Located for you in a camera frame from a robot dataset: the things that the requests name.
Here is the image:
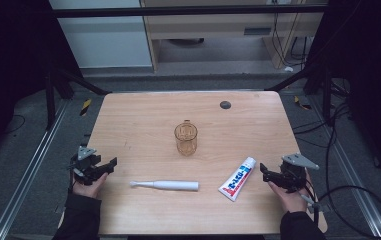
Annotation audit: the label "person's right hand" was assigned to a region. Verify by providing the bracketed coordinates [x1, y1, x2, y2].
[267, 168, 314, 214]

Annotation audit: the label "black horizontal frame bar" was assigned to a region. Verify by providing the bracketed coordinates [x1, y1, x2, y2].
[52, 4, 329, 18]

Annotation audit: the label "aluminium floor rail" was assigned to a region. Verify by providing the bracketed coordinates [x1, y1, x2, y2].
[0, 99, 70, 240]
[307, 95, 381, 240]

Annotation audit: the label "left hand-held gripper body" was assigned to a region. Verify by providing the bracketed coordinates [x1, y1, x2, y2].
[69, 145, 110, 186]

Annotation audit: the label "white toothpaste tube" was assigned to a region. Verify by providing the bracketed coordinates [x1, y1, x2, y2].
[217, 156, 258, 203]

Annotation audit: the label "thin black floor cable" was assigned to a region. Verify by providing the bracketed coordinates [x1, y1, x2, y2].
[3, 114, 26, 136]

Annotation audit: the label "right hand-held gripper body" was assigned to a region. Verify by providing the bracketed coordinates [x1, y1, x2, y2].
[276, 152, 320, 194]

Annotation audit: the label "clear amber plastic cup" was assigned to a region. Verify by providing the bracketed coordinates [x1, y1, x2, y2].
[173, 119, 199, 157]

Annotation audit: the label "black cables under desk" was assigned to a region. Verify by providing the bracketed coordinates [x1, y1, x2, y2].
[269, 3, 311, 68]

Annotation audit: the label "light wooden desk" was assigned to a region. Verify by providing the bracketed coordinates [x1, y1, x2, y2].
[139, 0, 329, 73]

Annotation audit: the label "yellow black striped tape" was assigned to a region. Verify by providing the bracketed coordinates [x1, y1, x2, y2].
[79, 98, 93, 117]
[293, 95, 312, 111]

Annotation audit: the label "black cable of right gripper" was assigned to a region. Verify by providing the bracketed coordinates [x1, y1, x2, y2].
[298, 126, 381, 240]

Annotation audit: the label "dark curtain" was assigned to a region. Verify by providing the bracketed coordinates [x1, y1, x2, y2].
[0, 0, 83, 168]
[306, 0, 381, 186]

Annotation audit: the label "black floor cables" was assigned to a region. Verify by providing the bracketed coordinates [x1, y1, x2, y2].
[292, 78, 352, 150]

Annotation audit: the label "grey tape strip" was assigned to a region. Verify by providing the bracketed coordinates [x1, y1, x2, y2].
[307, 203, 332, 214]

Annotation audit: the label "person's left hand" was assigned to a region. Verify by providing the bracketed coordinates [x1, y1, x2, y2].
[71, 170, 110, 200]

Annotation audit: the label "white cabinet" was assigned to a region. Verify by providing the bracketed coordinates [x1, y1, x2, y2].
[48, 0, 154, 70]

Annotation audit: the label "white electric toothbrush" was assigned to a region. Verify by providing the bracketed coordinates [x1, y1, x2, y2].
[129, 179, 200, 192]

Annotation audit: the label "black metal stand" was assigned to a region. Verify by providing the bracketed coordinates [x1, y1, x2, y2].
[264, 61, 334, 125]
[43, 65, 113, 132]

